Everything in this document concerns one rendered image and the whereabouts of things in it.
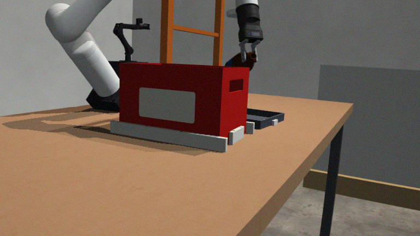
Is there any brown bottle with blue label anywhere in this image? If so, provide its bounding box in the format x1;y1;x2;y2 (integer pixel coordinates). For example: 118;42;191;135
225;52;256;71

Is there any red crate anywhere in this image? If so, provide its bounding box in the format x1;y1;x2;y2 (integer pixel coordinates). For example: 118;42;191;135
119;63;249;144

